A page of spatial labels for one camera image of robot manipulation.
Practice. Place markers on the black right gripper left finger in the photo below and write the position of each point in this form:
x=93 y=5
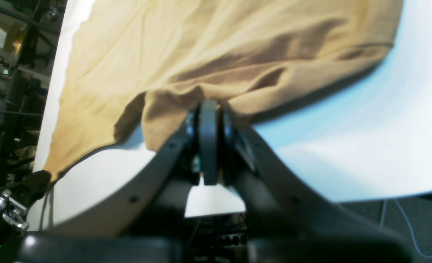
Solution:
x=153 y=202

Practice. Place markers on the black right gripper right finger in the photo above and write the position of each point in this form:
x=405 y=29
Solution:
x=285 y=214

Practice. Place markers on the brown T-shirt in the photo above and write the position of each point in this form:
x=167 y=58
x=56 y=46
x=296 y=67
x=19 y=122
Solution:
x=150 y=61

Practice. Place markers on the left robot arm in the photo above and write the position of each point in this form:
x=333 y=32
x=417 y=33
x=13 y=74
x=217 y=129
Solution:
x=17 y=199

